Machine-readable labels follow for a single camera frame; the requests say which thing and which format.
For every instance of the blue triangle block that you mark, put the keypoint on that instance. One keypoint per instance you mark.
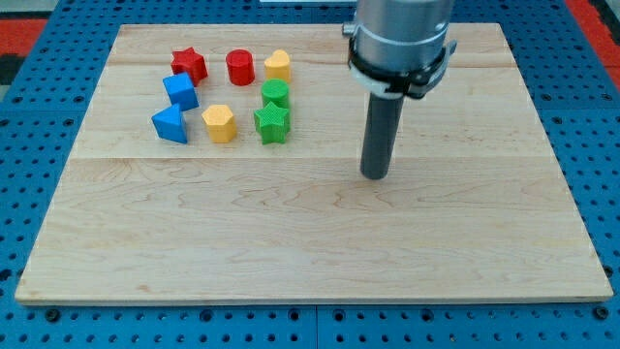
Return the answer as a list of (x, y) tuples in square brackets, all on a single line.
[(170, 124)]

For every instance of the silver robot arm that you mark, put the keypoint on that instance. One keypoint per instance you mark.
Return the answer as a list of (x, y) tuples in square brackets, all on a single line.
[(399, 35)]

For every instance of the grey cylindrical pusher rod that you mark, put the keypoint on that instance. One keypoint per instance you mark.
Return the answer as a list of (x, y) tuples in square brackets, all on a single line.
[(381, 126)]

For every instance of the red cylinder block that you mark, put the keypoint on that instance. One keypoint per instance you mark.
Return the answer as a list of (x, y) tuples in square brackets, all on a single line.
[(240, 64)]

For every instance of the yellow hexagon block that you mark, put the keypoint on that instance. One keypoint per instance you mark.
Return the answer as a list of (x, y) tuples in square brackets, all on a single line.
[(220, 123)]

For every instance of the blue cube block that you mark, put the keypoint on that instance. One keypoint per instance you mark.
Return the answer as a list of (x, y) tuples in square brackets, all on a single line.
[(181, 91)]

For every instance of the red star block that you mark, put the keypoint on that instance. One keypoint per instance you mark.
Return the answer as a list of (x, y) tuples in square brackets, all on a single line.
[(190, 62)]

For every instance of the green cylinder block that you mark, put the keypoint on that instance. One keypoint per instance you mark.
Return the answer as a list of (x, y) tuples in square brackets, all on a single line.
[(276, 91)]

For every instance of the wooden board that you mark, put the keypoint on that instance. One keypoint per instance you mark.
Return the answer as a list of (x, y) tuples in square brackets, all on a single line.
[(474, 208)]

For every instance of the green star block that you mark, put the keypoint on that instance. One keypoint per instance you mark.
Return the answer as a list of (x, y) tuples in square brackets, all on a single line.
[(272, 123)]

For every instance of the yellow heart block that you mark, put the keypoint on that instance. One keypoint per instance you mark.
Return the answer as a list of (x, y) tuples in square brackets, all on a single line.
[(278, 66)]

